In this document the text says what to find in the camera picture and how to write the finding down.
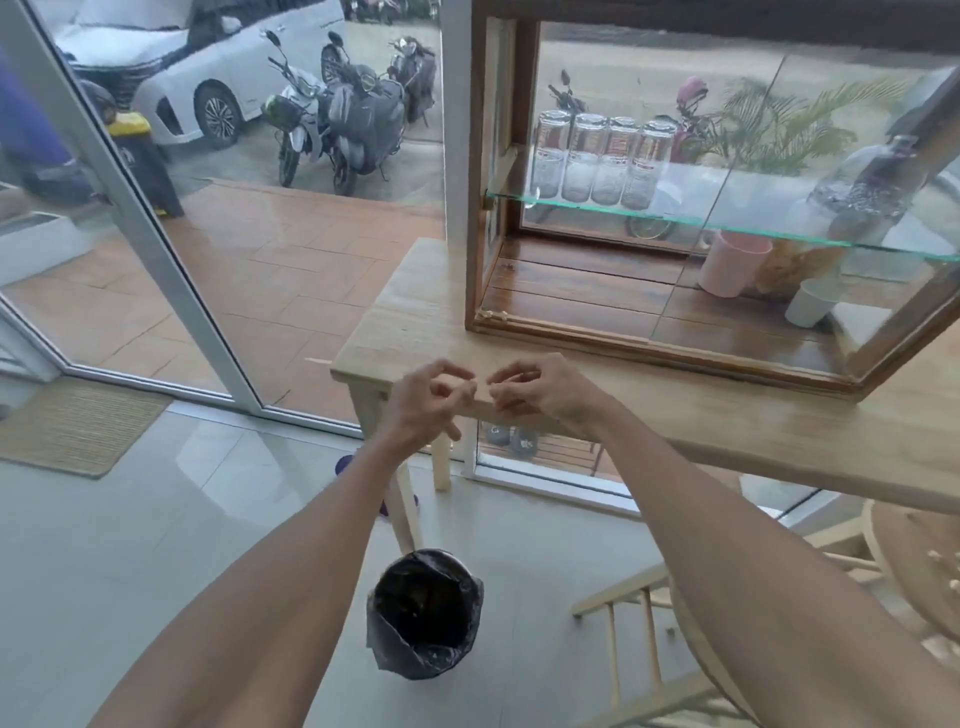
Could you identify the person's left forearm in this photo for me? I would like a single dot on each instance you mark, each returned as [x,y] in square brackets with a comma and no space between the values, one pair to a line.
[255,592]

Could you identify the person's right forearm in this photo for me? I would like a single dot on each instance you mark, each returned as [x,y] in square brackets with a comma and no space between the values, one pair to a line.
[757,592]

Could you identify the white plastic cup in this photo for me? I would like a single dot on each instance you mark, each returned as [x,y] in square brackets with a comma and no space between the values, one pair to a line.
[811,304]

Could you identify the dark motorcycle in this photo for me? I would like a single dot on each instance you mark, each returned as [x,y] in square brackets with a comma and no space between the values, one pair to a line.
[414,75]

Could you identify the person's right fingers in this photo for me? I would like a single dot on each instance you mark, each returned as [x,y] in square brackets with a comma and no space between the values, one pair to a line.
[514,388]

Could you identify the person's left fingers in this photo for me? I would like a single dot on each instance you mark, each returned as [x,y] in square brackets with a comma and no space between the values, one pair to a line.
[450,391]

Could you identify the woven doormat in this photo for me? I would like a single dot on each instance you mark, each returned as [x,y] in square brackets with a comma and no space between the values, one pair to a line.
[75,427]

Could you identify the wooden table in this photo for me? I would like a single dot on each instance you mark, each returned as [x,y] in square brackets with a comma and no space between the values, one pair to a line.
[420,322]

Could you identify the round wooden stool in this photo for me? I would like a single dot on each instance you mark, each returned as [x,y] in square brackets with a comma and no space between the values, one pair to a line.
[919,570]

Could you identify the bin with black bag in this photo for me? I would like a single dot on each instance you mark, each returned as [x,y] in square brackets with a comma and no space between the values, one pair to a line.
[424,615]

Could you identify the green palm plant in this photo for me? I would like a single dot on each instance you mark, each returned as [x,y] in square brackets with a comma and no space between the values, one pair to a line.
[787,124]

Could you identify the person's left hand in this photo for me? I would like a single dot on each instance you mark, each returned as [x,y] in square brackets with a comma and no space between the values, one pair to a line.
[416,409]

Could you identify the wooden chair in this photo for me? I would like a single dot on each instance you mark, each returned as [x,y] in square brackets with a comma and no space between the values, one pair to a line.
[645,660]

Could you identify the purple slipper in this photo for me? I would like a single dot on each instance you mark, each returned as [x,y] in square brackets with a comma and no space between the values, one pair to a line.
[342,466]

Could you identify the white sliding door frame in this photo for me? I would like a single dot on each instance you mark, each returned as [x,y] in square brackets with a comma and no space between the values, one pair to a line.
[150,225]

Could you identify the person's right hand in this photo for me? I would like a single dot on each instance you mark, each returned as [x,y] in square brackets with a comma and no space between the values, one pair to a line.
[546,397]

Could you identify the glass shelf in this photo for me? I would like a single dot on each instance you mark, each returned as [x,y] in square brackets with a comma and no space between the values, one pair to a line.
[720,221]

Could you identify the white car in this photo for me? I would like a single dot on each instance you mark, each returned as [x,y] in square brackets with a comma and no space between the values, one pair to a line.
[202,60]

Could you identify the clear drinking glass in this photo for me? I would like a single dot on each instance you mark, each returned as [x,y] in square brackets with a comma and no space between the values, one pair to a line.
[585,157]
[616,161]
[649,165]
[550,154]

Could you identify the yellow black scooter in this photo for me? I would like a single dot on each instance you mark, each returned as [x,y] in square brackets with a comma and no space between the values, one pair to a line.
[131,150]

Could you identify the black covered motorcycle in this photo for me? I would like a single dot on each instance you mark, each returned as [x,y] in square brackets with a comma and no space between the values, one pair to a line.
[364,120]

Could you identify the white motorcycle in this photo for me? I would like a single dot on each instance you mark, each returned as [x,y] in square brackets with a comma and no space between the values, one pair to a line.
[294,112]

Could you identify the pink plastic cup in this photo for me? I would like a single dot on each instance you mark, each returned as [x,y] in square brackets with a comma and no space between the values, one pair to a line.
[733,264]

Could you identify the pair of grey shoes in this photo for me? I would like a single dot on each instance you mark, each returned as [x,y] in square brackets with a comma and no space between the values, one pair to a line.
[510,437]

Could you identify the wooden glass display cabinet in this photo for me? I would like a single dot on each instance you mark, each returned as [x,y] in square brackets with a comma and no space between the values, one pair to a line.
[705,195]

